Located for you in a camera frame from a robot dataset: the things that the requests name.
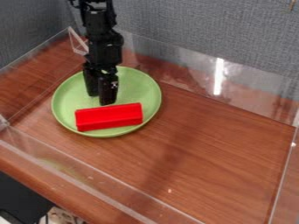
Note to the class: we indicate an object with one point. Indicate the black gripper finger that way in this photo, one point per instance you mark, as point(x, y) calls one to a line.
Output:
point(91, 79)
point(107, 88)

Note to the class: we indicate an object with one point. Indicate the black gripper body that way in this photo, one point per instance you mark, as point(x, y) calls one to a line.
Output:
point(105, 42)

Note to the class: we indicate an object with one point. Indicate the green round plate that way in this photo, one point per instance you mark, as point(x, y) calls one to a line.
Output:
point(137, 88)

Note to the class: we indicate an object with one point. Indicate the red rectangular block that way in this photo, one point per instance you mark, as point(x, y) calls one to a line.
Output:
point(108, 117)

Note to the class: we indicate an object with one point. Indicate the white power strip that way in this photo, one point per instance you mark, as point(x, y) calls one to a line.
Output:
point(60, 216)

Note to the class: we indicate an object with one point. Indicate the clear acrylic corner bracket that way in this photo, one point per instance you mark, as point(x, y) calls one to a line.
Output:
point(77, 43)

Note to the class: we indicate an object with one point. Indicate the clear acrylic enclosure walls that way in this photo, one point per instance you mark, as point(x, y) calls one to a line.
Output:
point(214, 161)

